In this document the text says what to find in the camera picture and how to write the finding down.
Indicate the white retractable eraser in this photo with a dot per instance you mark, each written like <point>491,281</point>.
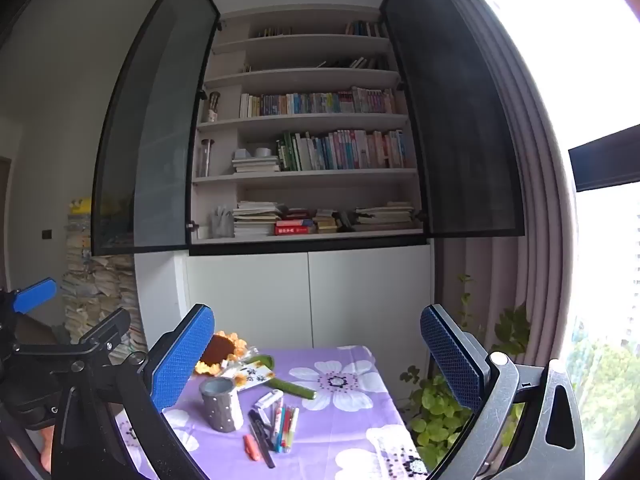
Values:
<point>267,400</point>

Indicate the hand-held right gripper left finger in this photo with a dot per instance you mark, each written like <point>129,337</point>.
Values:
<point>182,355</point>

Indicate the tall stack of papers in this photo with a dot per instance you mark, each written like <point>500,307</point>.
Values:
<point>100,285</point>

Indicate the purple floral tablecloth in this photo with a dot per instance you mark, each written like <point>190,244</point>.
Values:
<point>325,435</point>

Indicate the bunch of coloured pens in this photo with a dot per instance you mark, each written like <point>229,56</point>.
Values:
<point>281,425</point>

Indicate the yellow toy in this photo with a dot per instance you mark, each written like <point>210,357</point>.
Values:
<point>80,205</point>

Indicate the grey dotted pen holder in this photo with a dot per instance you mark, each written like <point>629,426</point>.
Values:
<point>222,407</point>

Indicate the dark glass cabinet door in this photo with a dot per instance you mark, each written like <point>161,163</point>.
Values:
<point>450,125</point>
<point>160,125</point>

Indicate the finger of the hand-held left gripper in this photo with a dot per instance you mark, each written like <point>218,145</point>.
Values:
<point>107,332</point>
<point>35,292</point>

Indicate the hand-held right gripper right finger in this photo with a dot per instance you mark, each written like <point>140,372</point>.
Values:
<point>450,355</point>

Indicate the dark window frame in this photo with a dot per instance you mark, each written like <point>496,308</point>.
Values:
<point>605,160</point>

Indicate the sunflower print card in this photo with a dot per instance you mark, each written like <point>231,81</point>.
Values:
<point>250,377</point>

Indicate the crochet sunflower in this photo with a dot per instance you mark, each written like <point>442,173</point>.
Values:
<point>220,350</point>

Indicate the stack of books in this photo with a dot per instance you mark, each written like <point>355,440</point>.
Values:
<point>384,216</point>
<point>256,220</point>
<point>326,221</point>
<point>255,164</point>

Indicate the green potted plant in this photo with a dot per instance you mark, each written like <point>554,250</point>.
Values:
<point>440,400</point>

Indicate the black marker pen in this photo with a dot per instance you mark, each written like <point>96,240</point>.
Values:
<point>261,435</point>

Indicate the white bookshelf cabinet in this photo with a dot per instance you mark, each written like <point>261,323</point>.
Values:
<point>360,300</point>

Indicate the red book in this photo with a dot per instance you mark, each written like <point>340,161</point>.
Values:
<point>295,229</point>

